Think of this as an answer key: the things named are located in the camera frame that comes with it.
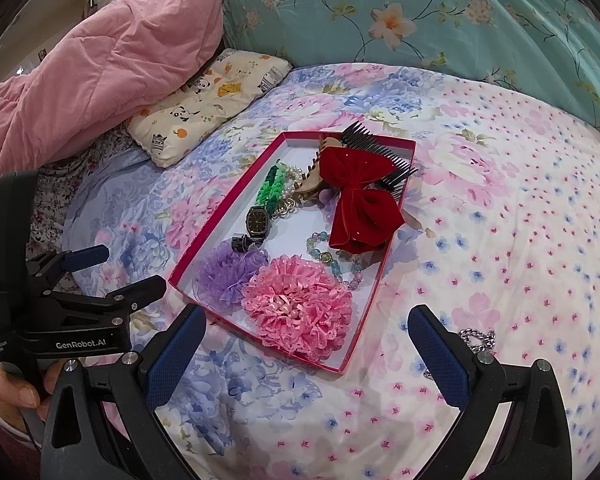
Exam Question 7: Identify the red bow black hair comb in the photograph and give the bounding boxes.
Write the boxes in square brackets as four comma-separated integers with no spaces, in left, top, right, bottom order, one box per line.
[320,121,421,252]

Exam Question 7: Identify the green braided bracelet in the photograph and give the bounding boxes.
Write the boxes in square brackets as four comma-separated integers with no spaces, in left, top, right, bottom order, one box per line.
[252,160,293,211]

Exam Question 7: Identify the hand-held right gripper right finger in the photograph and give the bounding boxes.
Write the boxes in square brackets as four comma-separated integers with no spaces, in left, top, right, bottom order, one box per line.
[407,304,573,480]

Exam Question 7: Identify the white pearl bracelet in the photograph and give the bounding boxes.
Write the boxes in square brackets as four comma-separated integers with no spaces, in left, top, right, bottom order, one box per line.
[280,162,307,187]

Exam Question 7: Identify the pink lace hair flower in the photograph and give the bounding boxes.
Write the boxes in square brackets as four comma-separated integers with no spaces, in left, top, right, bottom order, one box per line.
[242,255,355,362]

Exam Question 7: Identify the teal floral blanket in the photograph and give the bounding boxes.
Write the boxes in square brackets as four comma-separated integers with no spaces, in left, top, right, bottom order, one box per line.
[222,0,600,148]

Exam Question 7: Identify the red shallow box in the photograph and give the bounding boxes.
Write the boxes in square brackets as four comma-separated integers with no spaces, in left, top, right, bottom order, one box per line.
[167,131,417,375]

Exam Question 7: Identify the small floral print cloth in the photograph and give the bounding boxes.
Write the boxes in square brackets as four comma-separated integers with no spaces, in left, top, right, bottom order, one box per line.
[27,127,148,248]

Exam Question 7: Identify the pastel glass bead bracelet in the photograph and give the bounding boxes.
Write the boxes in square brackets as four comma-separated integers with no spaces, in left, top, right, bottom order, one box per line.
[306,231,366,291]

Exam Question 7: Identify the beige hair claw clip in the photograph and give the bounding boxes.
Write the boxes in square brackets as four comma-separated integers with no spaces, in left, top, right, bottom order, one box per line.
[292,135,351,208]

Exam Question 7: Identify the silver chain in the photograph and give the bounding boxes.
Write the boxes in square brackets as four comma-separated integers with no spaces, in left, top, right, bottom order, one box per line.
[422,328,496,381]

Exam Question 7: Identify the floral bed sheet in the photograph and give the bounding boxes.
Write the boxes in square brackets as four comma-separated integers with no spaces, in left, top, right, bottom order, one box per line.
[60,62,600,480]

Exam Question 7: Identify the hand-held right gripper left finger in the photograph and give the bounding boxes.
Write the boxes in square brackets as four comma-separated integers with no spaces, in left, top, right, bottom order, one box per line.
[40,305,208,480]

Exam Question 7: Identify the panda print small pillow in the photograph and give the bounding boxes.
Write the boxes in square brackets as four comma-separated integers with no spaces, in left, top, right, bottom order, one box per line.
[127,49,293,168]

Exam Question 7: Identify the purple mesh hair flower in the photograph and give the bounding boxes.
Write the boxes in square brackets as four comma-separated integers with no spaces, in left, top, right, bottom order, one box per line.
[197,240,270,308]

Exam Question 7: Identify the person's left hand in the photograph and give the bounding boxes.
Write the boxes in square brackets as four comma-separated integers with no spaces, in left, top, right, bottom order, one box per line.
[0,360,66,432]

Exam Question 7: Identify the black square wristwatch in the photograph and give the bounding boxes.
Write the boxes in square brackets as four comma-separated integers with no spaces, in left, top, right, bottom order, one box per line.
[230,204,276,257]

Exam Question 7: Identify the pink quilt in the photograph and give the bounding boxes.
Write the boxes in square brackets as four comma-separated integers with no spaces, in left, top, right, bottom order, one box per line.
[0,0,241,196]

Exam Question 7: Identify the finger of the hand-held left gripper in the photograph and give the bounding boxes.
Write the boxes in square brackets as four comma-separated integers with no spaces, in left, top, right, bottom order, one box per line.
[27,244,110,286]
[45,275,167,322]

